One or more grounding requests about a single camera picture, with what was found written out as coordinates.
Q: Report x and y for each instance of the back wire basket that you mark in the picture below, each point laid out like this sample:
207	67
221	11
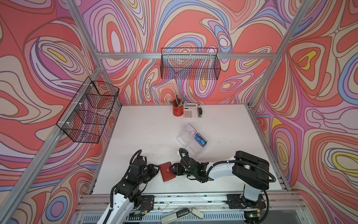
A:
191	63

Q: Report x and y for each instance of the white VIP card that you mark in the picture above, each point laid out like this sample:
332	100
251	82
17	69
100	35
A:
190	129

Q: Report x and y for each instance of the grey handheld device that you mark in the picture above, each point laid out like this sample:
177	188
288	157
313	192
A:
181	214

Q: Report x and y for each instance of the wire basket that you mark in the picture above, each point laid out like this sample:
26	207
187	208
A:
93	104
191	63

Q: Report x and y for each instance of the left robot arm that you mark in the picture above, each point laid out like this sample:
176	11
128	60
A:
126	195

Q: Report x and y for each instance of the left wire basket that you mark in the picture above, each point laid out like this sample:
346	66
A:
93	104

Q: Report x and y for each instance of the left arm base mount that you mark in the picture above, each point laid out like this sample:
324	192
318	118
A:
144	203

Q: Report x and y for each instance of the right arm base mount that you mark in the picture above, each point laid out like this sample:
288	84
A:
238	201

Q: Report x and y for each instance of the blue VIP card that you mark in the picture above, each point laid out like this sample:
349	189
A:
200	140

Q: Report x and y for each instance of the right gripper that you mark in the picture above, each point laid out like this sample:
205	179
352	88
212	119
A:
176	168

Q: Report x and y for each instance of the black stapler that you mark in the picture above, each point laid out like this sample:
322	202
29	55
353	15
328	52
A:
200	112

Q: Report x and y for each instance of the red pen cup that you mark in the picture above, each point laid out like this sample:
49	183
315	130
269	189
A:
177	110

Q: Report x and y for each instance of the white pink calculator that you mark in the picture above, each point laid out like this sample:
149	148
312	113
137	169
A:
190	111

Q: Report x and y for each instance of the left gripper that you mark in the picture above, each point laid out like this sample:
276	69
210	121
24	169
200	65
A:
153	171

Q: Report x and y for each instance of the red leather card holder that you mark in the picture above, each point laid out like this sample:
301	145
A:
166	172

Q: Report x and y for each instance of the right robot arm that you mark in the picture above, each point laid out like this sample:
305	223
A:
253	170

